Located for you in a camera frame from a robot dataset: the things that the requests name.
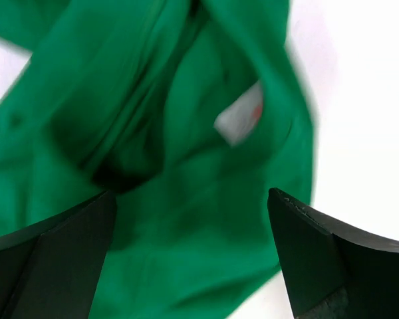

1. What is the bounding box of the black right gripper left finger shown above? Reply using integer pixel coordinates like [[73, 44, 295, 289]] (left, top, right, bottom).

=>
[[0, 192, 116, 319]]

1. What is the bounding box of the green t-shirt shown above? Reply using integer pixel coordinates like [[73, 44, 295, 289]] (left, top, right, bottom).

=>
[[0, 1, 313, 318]]

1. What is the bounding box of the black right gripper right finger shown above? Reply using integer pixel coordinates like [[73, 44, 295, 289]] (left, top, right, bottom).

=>
[[267, 188, 399, 319]]

